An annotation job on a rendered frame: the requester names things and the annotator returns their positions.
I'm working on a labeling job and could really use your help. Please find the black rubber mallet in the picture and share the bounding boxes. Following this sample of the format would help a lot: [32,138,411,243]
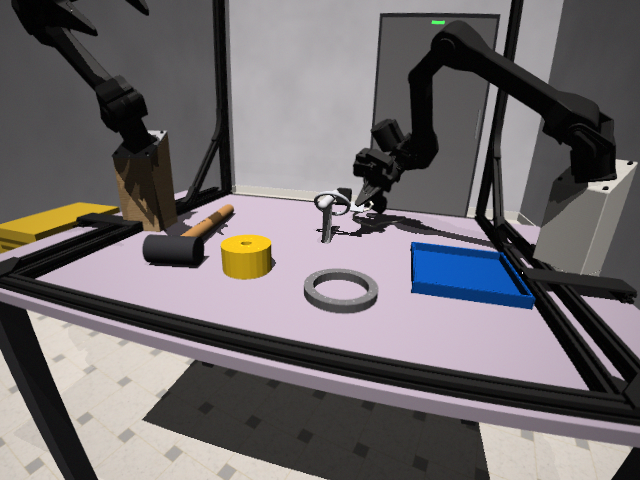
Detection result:
[142,204,234,266]

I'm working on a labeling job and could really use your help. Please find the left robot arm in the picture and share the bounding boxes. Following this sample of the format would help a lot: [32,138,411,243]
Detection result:
[370,20,617,183]

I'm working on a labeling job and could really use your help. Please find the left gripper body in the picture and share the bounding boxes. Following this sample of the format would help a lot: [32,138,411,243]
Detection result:
[365,149,403,214]

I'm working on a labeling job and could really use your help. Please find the white ring with attached rope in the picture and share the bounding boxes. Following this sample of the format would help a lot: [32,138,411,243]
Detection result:
[314,191,404,228]

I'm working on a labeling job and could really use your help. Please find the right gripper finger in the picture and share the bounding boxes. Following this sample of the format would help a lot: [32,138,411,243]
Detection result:
[37,0,98,36]
[125,0,149,16]

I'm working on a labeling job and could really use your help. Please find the white rounded bar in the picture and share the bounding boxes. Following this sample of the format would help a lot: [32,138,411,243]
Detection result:
[318,190,339,210]

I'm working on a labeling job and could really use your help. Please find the blue tray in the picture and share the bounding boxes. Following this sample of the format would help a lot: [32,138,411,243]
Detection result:
[411,242,536,310]

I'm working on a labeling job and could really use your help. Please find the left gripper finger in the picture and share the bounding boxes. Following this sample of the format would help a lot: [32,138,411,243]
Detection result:
[364,194,384,207]
[355,172,385,206]

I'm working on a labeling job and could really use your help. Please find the dark grey ring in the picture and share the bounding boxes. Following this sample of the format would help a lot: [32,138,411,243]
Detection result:
[304,268,379,314]

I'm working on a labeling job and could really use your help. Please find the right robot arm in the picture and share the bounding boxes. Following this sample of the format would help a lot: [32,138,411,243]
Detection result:
[11,0,157,154]

